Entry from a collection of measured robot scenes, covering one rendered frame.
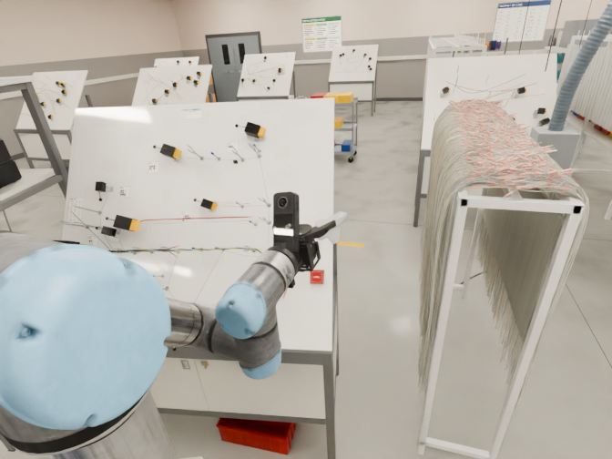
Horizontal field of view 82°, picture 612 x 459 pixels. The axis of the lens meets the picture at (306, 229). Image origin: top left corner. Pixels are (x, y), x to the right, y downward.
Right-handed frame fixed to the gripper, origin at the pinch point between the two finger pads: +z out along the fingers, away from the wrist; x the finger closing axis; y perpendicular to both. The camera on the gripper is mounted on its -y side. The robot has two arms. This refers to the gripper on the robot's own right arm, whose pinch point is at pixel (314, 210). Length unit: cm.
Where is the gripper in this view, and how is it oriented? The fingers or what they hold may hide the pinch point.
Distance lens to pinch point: 80.7
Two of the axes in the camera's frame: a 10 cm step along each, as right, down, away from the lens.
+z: 3.7, -4.6, 8.1
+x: 9.1, 0.1, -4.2
